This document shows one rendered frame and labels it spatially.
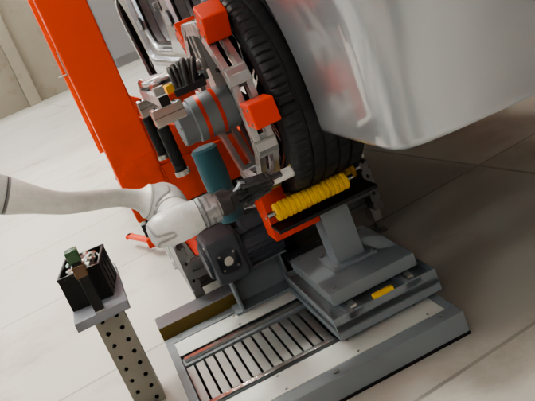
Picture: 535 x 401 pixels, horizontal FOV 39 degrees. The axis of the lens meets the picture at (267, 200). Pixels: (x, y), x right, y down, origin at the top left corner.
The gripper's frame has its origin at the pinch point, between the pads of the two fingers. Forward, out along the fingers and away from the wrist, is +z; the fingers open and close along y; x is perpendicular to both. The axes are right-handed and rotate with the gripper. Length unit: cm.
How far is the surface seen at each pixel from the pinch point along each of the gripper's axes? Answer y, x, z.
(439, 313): -30, -49, 26
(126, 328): -48, 0, -60
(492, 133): -138, 48, 138
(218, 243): -48, 13, -20
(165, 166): -43, 48, -25
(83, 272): -14, 7, -63
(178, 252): -75, 31, -33
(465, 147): -136, 47, 121
